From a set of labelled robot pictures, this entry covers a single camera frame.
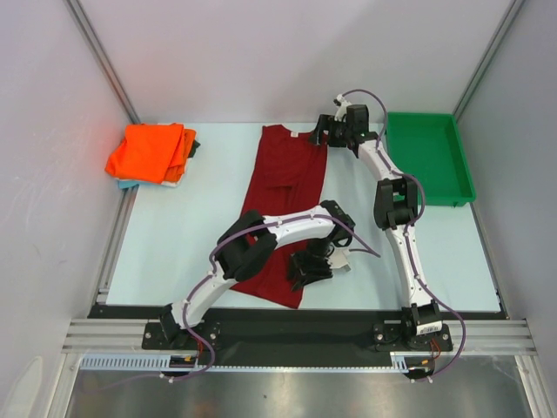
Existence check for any left rear aluminium post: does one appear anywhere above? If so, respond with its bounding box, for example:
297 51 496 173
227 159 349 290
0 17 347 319
64 0 141 124

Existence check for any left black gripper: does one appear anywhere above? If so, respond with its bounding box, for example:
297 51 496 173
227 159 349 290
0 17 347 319
286 238 332 292

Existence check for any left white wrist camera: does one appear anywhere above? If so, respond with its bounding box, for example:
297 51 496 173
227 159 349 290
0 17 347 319
328 248 352 272

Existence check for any front aluminium extrusion beam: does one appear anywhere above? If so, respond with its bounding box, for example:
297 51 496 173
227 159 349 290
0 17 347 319
62 319 537 355

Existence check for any green plastic tray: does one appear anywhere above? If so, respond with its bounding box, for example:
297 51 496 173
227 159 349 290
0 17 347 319
386 111 476 207

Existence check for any light blue cable duct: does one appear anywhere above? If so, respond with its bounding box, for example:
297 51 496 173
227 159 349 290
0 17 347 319
80 354 409 374

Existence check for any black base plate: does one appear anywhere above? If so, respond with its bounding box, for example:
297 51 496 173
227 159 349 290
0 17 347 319
88 305 503 368

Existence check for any orange folded t-shirt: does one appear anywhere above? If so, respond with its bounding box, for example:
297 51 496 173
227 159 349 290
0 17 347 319
105 124 197 185

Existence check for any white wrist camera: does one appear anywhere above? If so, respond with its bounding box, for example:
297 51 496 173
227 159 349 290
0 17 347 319
328 248 352 272
333 94 352 122

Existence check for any white folded t-shirt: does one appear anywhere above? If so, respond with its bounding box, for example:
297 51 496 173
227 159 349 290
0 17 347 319
161 179 181 187

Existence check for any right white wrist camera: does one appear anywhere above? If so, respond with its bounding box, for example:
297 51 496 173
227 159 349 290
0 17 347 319
333 94 352 122

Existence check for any light blue folded t-shirt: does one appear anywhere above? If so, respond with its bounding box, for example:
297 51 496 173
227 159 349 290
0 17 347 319
117 179 141 190

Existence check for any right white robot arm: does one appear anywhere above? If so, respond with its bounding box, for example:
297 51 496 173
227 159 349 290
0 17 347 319
310 103 443 351

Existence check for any right rear aluminium post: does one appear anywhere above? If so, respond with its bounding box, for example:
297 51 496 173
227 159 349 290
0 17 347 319
453 0 527 121

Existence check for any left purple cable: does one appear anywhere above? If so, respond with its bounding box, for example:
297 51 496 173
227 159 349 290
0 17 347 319
180 212 380 384

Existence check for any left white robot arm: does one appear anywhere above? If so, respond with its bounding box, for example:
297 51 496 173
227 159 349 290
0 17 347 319
159 200 355 348

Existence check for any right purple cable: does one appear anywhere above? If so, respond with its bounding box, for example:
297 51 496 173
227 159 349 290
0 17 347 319
339 88 469 384

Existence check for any purple cable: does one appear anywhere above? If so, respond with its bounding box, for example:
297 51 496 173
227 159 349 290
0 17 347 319
180 212 380 384
339 88 469 384

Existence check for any dark red t-shirt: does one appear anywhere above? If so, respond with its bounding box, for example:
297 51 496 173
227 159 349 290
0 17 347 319
232 125 327 309

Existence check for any aluminium post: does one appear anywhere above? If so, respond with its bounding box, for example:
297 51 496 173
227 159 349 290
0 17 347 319
64 0 141 124
453 0 527 121

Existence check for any aluminium frame rail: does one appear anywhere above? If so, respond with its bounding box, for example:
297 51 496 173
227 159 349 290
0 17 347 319
93 186 138 304

